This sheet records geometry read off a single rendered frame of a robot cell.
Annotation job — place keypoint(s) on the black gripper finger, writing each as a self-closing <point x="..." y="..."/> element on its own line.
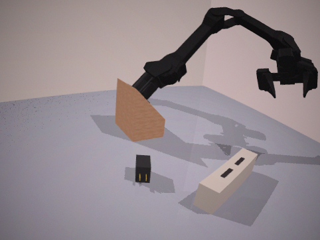
<point x="307" y="82"/>
<point x="268" y="83"/>

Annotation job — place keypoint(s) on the black two-prong charger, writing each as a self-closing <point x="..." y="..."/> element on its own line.
<point x="143" y="169"/>

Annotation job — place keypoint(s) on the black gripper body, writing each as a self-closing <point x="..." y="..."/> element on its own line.
<point x="286" y="75"/>

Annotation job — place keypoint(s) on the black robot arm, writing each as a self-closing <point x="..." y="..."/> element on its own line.
<point x="172" y="67"/>

